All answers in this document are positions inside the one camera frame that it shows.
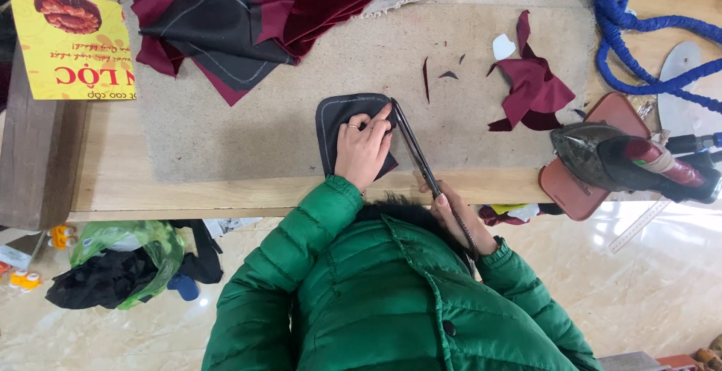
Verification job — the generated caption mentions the person's left hand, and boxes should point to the person's left hand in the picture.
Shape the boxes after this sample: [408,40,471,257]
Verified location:
[334,103,396,192]

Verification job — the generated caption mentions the person's right hand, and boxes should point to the person's right hand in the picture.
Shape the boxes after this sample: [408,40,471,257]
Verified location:
[419,181,501,257]

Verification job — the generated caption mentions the black fabric piece chalk outline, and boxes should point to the black fabric piece chalk outline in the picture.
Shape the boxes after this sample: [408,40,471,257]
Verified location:
[315,93,399,181]

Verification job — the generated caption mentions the black tailor scissors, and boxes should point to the black tailor scissors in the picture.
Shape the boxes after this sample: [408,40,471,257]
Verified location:
[390,98,481,263]

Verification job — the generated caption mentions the heap of fabric offcuts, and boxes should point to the heap of fabric offcuts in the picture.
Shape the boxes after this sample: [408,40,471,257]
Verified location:
[479,202,565,227]

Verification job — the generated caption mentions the beige burlap mat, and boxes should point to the beige burlap mat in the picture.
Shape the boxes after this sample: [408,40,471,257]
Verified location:
[121,0,597,184]

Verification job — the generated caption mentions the green puffer jacket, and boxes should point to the green puffer jacket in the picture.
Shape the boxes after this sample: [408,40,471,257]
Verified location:
[201,175,604,371]

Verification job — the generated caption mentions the white paper sheets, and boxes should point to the white paper sheets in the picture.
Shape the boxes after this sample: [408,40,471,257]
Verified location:
[202,217,264,240]

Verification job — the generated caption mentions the crumpled maroon fabric scrap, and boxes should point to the crumpled maroon fabric scrap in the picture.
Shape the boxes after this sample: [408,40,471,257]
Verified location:
[487,10,576,132]

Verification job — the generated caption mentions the old black clothes iron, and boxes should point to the old black clothes iron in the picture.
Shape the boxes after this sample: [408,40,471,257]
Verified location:
[550,122,722,204]

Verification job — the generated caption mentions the maroon velvet fabric heap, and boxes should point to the maroon velvet fabric heap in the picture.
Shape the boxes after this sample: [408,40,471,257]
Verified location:
[129,0,438,107]

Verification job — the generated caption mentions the white paper scrap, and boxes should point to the white paper scrap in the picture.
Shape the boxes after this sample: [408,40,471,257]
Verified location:
[492,33,517,61]

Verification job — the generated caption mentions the clear plastic ruler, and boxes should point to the clear plastic ruler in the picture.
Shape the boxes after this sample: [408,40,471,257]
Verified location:
[607,198,672,255]

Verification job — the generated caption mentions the red-brown iron rest pad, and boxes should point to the red-brown iron rest pad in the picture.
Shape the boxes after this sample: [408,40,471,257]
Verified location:
[537,92,653,222]

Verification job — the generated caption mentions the large black fabric chalk lines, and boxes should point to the large black fabric chalk lines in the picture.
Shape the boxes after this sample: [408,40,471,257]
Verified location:
[139,0,297,93]

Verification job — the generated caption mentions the green plastic bag of clothes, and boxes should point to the green plastic bag of clothes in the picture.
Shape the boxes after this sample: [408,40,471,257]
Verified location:
[45,220,186,311]

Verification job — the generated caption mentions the silver metal plate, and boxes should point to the silver metal plate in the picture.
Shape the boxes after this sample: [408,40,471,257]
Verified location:
[657,41,722,138]

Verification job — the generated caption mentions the yellow printed paper bag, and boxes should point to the yellow printed paper bag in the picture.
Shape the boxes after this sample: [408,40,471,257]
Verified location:
[10,0,138,101]

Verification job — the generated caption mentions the orange plastic toy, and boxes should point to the orange plastic toy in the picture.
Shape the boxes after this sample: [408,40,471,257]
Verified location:
[47,224,79,250]

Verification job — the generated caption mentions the small cardboard box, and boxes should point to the small cardboard box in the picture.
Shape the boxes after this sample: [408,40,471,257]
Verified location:
[0,230,47,271]

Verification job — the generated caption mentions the yellow plastic toy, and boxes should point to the yellow plastic toy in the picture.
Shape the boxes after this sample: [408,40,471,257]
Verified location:
[8,269,42,293]

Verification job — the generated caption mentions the black strap bag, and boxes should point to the black strap bag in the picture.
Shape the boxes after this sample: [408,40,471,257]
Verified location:
[168,219,224,285]

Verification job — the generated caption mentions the blue braided cord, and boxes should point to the blue braided cord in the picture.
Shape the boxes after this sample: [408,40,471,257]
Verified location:
[589,0,722,114]

